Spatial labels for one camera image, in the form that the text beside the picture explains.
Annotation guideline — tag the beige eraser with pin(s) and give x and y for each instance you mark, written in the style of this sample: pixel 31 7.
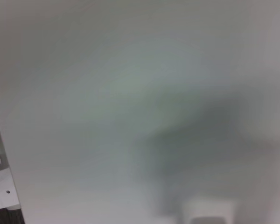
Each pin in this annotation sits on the beige eraser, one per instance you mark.
pixel 208 212

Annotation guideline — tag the white panel with holes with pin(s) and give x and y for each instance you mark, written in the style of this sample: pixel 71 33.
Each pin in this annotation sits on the white panel with holes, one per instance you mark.
pixel 2 186

